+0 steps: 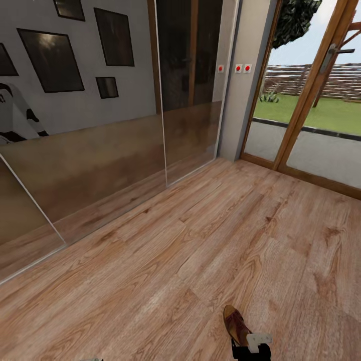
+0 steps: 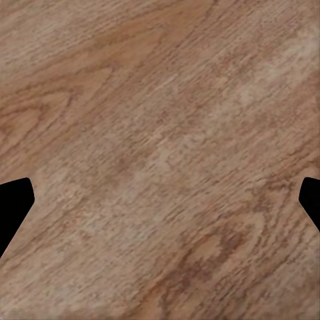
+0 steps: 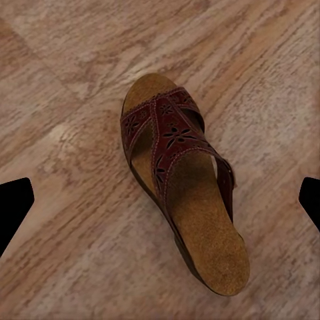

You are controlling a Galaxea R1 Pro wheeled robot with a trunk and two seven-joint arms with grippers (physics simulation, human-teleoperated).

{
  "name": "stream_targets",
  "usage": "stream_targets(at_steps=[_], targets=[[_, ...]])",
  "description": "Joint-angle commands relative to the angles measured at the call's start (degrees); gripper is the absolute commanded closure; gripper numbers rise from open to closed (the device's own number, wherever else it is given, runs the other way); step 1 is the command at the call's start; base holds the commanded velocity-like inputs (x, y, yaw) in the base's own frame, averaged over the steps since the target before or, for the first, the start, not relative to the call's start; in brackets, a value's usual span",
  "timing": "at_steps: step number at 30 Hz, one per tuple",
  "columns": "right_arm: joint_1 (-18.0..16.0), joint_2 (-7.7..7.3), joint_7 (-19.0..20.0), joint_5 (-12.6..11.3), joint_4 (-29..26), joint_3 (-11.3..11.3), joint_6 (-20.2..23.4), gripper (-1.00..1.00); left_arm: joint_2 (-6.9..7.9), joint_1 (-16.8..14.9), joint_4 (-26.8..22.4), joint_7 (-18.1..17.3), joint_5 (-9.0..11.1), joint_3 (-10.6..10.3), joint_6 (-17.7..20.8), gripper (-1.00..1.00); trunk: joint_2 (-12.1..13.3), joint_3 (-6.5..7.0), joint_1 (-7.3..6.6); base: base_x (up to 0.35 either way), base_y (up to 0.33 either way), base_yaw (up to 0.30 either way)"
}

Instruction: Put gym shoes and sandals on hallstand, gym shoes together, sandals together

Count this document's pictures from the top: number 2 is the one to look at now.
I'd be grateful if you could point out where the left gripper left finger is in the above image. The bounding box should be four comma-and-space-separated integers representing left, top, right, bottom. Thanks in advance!
0, 177, 35, 258

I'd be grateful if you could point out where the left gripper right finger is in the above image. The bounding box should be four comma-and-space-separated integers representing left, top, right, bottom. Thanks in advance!
299, 177, 320, 231

